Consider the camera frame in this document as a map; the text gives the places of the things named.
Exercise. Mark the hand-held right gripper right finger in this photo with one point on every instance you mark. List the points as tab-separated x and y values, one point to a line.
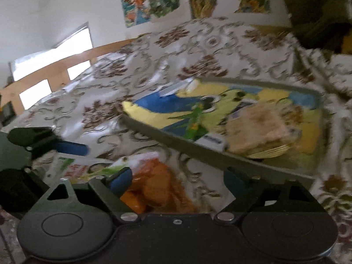
231	181

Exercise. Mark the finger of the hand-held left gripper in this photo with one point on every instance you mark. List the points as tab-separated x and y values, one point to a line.
22	189
71	148

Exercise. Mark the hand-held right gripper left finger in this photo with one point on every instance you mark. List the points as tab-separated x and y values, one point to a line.
121	180

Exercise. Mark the white and green snack packet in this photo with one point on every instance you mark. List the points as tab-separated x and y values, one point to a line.
79	169

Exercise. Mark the net bag of tangerines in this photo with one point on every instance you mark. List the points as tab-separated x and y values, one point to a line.
159	181

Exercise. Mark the grey shallow tray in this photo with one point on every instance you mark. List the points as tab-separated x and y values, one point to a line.
275	167

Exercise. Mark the clear bag of nuts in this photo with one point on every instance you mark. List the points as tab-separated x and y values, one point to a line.
255	126

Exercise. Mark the green sausage stick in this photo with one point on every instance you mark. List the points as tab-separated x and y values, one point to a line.
196	123

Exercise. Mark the cartoon print paper liner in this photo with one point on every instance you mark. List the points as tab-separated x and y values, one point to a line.
154	110

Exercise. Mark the window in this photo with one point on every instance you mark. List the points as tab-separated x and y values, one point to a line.
68	44

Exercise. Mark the white tube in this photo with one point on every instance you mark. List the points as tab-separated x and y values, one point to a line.
176	88

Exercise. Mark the floral printed blanket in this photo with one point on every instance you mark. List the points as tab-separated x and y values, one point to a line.
137	60

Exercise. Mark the olive quilted jacket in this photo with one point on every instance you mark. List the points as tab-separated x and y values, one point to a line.
319	11

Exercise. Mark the wooden bed frame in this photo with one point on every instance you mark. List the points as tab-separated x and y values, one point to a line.
55	68

